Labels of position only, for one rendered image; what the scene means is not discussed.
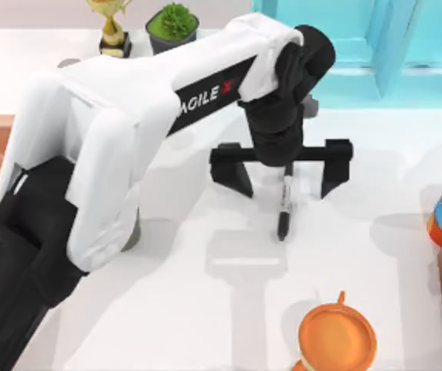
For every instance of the black marker pen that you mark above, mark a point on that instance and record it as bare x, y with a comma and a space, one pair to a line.
283, 222

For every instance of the gold trophy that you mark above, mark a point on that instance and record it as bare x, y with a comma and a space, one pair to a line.
113, 33

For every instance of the light blue rack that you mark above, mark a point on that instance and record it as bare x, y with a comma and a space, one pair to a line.
364, 54

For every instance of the green plant in grey pot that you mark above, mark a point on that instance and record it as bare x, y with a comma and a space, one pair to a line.
172, 23

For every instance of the orange cup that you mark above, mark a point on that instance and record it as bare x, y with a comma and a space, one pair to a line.
335, 340

